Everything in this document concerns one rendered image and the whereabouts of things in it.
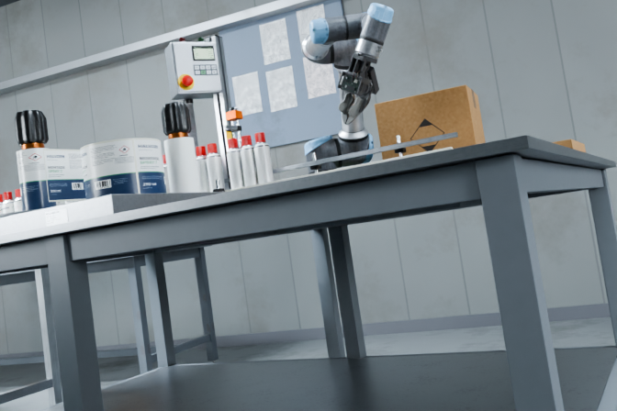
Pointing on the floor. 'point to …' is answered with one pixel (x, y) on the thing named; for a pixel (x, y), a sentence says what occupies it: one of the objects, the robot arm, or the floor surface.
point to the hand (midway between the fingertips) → (348, 120)
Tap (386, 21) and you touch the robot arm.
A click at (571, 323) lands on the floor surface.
